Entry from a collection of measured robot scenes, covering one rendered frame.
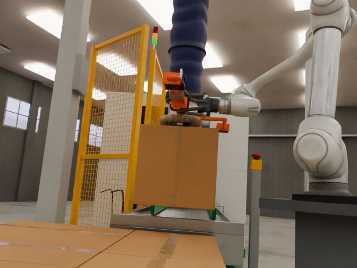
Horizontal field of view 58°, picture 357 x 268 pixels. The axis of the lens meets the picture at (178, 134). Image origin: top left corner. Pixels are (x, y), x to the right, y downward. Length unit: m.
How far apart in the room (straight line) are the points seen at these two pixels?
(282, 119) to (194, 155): 11.06
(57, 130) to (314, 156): 1.97
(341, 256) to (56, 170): 1.99
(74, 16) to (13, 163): 8.74
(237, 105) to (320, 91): 0.44
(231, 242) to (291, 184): 10.55
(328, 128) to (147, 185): 0.85
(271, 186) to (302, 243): 10.91
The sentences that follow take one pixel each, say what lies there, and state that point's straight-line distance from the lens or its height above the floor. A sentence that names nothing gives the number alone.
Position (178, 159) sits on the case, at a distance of 1.60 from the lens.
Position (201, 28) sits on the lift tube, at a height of 1.72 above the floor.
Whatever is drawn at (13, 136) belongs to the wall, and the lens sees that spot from 11.30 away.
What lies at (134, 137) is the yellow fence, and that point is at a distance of 2.56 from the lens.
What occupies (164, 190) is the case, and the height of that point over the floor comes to 0.75.
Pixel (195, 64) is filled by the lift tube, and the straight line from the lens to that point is 1.96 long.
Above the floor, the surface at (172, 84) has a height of 1.18.
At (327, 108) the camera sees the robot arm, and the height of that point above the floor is 1.10.
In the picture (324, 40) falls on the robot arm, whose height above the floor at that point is 1.38.
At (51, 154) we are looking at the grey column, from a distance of 2.67.
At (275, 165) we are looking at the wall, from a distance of 12.34.
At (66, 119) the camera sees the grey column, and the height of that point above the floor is 1.23.
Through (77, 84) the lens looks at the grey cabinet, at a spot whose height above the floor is 1.51.
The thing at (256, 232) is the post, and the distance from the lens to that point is 2.34.
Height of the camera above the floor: 0.76
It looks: 10 degrees up
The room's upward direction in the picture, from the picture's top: 4 degrees clockwise
